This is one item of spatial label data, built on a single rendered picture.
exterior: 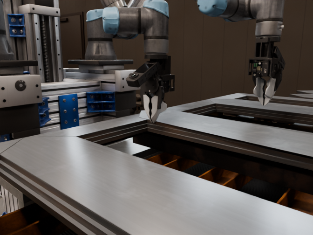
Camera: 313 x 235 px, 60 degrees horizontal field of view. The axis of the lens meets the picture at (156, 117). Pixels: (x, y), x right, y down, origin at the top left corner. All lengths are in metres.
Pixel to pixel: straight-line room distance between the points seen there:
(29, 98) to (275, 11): 0.79
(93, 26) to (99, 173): 0.93
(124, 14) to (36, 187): 0.53
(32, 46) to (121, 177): 0.87
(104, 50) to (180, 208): 1.02
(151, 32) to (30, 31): 0.58
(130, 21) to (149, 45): 0.09
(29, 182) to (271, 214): 0.38
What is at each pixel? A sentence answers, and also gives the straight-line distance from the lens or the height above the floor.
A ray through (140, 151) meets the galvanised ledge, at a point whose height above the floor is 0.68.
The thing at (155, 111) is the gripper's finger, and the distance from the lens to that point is 0.84.
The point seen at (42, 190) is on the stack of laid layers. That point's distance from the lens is 0.49.
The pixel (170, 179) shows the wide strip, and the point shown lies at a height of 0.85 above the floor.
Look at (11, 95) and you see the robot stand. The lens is 0.92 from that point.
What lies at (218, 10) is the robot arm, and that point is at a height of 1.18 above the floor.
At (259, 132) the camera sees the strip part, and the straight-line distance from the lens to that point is 0.78.
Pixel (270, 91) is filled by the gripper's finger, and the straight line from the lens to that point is 0.94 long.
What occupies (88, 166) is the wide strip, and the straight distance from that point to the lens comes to 0.52.
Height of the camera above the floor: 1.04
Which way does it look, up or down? 12 degrees down
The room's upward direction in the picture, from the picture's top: straight up
